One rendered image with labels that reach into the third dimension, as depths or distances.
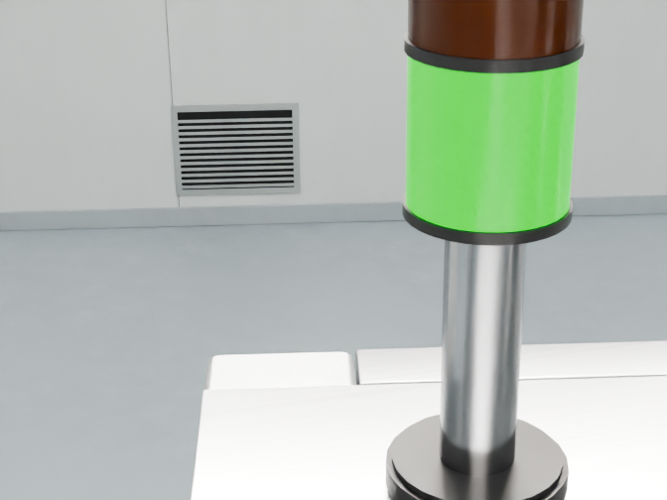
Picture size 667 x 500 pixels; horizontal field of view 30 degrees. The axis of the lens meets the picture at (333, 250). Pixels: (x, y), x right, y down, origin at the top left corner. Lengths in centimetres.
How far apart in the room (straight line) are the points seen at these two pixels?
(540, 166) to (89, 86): 562
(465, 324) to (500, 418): 4
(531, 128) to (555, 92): 1
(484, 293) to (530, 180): 4
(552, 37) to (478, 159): 4
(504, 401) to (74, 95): 561
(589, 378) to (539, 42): 19
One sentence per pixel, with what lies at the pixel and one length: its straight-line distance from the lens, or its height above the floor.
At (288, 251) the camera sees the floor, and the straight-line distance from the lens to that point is 579.
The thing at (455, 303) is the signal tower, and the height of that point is 217.
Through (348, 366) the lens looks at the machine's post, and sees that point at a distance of 49.
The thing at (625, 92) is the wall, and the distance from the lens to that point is 611.
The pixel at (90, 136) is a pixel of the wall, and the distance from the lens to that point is 602.
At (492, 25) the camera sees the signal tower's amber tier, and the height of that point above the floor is 226.
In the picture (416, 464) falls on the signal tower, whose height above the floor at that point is 211.
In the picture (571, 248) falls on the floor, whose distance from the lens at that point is 588.
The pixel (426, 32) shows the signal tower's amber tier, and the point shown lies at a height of 226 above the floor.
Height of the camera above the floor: 234
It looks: 24 degrees down
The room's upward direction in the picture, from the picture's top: 1 degrees counter-clockwise
